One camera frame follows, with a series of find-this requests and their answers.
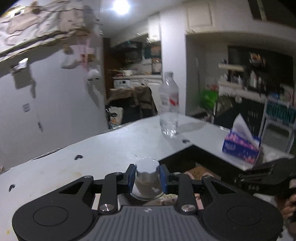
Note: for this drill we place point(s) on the black storage box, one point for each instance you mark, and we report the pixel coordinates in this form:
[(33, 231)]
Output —
[(193, 156)]

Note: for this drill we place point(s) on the green poizon sign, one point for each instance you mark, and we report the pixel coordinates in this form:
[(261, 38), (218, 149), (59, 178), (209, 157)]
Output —
[(280, 113)]

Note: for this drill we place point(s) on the purple floral tissue box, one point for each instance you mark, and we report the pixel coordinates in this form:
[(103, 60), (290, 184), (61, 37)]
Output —
[(241, 143)]

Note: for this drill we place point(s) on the green plastic bag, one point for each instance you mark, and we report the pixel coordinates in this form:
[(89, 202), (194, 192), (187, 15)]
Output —
[(208, 99)]

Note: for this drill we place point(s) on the white plush wall toy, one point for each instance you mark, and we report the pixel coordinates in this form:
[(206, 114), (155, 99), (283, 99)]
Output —
[(93, 74)]

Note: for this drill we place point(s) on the white plastic knob stand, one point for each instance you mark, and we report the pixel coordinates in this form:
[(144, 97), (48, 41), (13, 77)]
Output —
[(147, 185)]

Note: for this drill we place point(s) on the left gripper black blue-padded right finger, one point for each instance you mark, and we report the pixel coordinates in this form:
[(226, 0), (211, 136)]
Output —
[(182, 186)]

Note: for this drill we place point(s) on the person's right hand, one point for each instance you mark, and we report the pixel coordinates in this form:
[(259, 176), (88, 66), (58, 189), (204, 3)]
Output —
[(286, 206)]

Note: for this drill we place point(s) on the carved wooden square block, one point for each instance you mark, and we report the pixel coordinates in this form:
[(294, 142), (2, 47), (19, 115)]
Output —
[(198, 172)]

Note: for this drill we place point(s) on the clear plastic water bottle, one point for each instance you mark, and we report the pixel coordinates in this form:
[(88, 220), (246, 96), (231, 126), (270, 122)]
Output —
[(169, 105)]

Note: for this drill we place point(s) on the patterned hanging wall cloth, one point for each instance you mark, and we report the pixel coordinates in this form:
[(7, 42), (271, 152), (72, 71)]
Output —
[(43, 25)]

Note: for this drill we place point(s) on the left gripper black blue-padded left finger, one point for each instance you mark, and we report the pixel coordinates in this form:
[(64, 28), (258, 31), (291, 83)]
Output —
[(111, 186)]

